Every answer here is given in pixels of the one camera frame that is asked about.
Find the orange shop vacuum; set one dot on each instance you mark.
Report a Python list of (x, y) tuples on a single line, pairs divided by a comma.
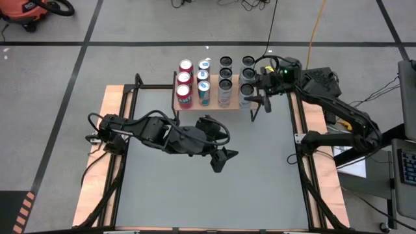
[(22, 9)]

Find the white paper sheet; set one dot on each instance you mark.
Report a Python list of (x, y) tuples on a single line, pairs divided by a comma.
[(354, 169)]

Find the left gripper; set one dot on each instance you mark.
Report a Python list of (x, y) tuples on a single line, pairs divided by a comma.
[(188, 143)]

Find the black keyboard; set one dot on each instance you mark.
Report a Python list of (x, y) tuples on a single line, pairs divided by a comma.
[(409, 167)]

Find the red Fanta soda can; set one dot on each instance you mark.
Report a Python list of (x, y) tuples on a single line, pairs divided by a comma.
[(186, 65), (184, 78), (183, 96)]

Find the black mat orange stripes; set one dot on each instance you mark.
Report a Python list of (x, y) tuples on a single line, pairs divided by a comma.
[(13, 211)]

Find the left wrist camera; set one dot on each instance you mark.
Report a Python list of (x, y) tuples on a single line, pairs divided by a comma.
[(208, 125)]

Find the grey side desk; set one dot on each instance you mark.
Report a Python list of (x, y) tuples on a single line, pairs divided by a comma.
[(373, 182)]

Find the white Celsius can blue palm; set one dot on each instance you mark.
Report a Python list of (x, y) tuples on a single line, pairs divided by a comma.
[(246, 94)]

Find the white Celsius can pink patch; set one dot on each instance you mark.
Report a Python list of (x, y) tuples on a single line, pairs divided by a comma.
[(226, 61), (225, 73)]

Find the white Celsius Peach Vibe can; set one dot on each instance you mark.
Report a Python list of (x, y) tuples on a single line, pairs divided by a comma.
[(225, 94)]

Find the black aluminium table frame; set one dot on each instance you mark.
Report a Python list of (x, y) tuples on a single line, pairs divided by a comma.
[(308, 185)]

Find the blue silver Red Bull can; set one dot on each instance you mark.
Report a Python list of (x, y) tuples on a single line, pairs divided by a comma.
[(204, 94), (204, 64), (202, 75)]

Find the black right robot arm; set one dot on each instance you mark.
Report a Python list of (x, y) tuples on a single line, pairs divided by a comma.
[(341, 110)]

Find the black perforated computer box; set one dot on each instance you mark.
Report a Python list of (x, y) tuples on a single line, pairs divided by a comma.
[(320, 79)]

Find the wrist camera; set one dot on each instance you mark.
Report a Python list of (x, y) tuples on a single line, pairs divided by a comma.
[(289, 70), (208, 125)]

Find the black caster wheel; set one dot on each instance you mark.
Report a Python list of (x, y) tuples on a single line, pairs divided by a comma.
[(385, 226)]

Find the wooden shelf black frame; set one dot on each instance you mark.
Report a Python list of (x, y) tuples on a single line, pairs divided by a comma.
[(213, 105)]

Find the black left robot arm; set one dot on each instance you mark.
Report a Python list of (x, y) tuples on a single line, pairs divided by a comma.
[(136, 130)]

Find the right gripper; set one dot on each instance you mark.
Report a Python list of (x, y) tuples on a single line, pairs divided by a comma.
[(279, 86)]

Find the white Celsius can blue band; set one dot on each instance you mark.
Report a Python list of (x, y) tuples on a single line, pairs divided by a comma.
[(248, 61)]

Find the grey laptop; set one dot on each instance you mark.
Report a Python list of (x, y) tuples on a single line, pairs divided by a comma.
[(408, 97)]

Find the white Celsius Arctic Vibe can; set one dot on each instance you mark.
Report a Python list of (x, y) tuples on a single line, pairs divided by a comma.
[(248, 74)]

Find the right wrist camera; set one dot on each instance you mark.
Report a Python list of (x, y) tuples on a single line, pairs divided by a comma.
[(289, 70)]

